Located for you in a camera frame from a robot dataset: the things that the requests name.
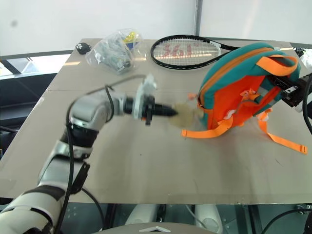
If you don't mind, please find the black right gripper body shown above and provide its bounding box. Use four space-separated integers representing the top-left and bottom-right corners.
282 77 311 108

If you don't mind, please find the orange and teal backpack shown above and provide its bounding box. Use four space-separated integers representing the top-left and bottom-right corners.
181 42 309 155

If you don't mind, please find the black tennis racket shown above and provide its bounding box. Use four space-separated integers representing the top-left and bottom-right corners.
150 34 241 70

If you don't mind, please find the white plastic object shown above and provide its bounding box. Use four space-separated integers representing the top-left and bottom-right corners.
297 48 312 69

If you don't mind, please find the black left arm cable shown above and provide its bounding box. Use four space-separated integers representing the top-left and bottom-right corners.
52 74 152 234

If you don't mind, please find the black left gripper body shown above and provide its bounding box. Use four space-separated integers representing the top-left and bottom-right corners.
140 96 163 126

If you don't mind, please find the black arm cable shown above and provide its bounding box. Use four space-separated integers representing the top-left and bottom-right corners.
52 74 152 234
301 77 312 135

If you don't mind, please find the grey rounded shape with chevron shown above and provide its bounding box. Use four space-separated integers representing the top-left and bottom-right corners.
96 221 217 234

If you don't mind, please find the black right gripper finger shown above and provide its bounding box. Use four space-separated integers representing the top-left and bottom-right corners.
268 77 286 91
274 76 294 89

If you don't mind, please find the white rounded shape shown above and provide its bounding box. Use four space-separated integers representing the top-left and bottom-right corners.
194 204 224 234
124 204 160 226

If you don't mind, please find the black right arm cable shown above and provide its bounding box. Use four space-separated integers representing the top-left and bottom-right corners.
301 77 312 135

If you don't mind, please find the yellow and blue packet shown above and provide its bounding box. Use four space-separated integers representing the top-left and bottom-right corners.
123 31 141 49

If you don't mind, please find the small black device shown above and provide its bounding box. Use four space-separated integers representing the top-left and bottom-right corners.
75 42 92 55

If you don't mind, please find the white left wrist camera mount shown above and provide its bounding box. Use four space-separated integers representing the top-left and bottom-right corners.
133 74 157 120

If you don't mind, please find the black cable under table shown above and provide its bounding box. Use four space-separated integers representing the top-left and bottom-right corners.
260 207 312 234
80 187 105 232

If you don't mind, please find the clear plastic bag of parts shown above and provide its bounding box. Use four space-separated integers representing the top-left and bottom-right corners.
85 28 147 75

